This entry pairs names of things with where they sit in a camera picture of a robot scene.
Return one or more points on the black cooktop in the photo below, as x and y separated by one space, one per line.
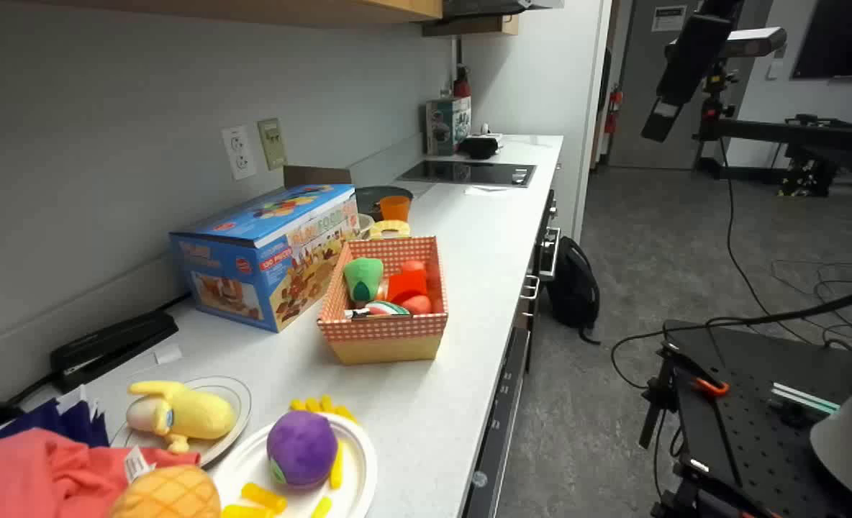
463 174

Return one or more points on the black backpack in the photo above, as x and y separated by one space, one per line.
573 282

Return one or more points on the orange cup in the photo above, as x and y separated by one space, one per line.
395 207

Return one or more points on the pineapple plush toy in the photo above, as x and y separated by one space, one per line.
168 492

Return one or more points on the yellow banana plush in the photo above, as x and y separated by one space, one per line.
190 416

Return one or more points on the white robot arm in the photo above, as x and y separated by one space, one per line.
843 450

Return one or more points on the red wall fire extinguisher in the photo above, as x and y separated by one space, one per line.
614 111

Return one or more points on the white wall outlet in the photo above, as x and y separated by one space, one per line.
240 151

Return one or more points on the yellow toy fry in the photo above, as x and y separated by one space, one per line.
321 506
262 495
321 407
334 468

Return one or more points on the beige wall switch plate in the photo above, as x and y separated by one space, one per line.
270 142

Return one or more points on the orange clamp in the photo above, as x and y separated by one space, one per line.
711 387

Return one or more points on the black pot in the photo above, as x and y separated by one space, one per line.
478 147

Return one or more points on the green plush toy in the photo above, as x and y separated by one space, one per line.
361 278

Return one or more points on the purple plush toy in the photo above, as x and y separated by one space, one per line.
299 450

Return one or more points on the pink cloth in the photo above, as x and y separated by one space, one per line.
40 475

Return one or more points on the dark purple cloth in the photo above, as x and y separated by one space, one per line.
56 420

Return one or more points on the blue toy food box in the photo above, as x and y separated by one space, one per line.
254 252

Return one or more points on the grey countertop appliance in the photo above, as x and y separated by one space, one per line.
437 124

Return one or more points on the orange checkered basket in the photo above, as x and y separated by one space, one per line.
383 334

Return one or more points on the black robot table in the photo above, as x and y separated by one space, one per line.
742 420

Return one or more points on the black stapler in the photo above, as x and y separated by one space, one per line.
111 347

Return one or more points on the black equipment rig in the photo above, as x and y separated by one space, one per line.
801 144

